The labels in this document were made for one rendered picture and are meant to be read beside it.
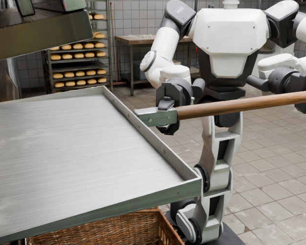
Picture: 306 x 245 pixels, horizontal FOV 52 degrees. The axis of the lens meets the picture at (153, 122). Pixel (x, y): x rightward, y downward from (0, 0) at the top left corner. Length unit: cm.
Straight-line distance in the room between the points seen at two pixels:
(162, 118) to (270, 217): 190
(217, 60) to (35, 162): 89
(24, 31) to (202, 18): 102
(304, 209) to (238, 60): 163
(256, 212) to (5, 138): 208
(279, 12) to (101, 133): 92
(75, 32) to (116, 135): 36
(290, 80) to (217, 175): 68
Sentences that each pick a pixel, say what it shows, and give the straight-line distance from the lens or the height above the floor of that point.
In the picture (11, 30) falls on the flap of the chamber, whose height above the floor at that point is 140.
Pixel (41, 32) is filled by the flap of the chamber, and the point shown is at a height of 140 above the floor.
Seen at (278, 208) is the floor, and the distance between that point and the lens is 259.
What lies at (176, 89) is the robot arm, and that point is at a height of 125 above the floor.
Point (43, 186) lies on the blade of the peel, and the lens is 48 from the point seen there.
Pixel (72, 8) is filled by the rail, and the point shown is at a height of 142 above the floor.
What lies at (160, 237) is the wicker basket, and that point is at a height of 63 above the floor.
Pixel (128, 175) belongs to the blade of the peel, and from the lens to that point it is 48.
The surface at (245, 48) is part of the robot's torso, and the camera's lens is 126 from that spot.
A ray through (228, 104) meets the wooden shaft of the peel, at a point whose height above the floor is 121.
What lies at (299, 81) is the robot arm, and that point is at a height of 122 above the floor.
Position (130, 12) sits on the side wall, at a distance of 589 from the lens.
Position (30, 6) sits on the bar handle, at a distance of 39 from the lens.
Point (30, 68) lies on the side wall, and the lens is 567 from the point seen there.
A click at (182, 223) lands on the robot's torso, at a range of 181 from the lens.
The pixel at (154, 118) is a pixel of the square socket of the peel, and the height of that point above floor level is 120.
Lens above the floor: 142
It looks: 21 degrees down
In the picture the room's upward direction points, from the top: straight up
